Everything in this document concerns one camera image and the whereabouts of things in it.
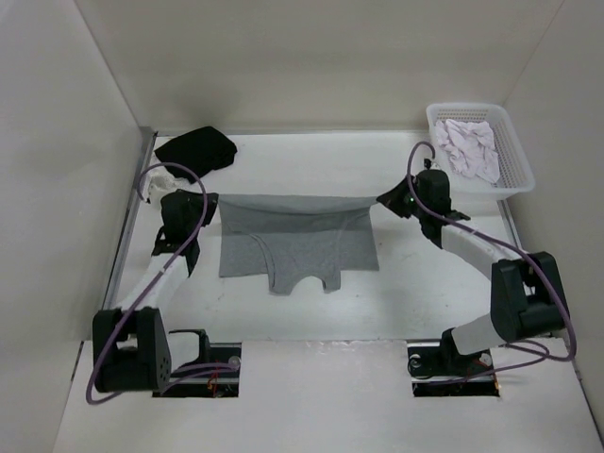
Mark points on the folded white tank top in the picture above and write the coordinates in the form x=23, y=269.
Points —
x=160, y=179

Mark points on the folded black tank top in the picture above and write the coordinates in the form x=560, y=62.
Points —
x=202, y=151

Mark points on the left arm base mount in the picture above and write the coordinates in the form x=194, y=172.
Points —
x=212, y=365

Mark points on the grey tank top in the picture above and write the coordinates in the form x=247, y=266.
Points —
x=291, y=237

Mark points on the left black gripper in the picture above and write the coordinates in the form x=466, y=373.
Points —
x=199, y=200

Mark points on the white plastic basket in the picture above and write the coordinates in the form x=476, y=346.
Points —
x=516, y=175

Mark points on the left metal table rail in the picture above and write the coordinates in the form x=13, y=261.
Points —
x=149, y=136

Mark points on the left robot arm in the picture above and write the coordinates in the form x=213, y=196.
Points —
x=133, y=350

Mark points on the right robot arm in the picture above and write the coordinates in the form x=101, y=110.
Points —
x=526, y=296

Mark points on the crumpled pink tank top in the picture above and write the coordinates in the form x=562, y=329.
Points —
x=470, y=148

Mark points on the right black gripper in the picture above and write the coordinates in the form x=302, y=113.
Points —
x=392, y=199

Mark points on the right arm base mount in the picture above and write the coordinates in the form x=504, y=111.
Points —
x=437, y=369

